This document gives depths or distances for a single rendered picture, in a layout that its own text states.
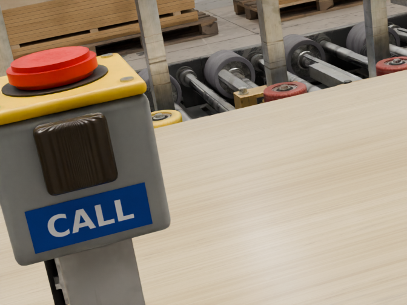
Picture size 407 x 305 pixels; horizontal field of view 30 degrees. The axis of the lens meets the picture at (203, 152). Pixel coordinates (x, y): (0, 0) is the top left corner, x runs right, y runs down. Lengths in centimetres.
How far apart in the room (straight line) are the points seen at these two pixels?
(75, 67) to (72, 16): 595
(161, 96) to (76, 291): 114
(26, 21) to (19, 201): 592
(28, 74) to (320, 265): 53
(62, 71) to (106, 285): 11
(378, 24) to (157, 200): 132
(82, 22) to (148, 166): 597
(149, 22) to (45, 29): 482
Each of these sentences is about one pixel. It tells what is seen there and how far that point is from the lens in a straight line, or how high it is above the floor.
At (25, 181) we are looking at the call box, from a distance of 32.
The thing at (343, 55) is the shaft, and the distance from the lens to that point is 201.
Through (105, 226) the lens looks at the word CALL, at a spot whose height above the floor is 116.
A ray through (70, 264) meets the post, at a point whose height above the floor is 114.
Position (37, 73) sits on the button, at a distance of 33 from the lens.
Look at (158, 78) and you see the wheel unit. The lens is 148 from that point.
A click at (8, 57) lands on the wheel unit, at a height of 104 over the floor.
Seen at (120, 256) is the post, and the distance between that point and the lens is 36.
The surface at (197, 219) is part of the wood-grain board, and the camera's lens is 94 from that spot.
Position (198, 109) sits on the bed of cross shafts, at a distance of 203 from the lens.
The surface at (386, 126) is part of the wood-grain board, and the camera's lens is 117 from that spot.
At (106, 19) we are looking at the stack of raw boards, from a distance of 631.
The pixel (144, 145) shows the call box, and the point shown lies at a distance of 32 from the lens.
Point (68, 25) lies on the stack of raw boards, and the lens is 628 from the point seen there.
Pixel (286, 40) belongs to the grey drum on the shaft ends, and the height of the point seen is 85.
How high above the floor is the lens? 130
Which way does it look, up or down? 20 degrees down
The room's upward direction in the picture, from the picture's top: 9 degrees counter-clockwise
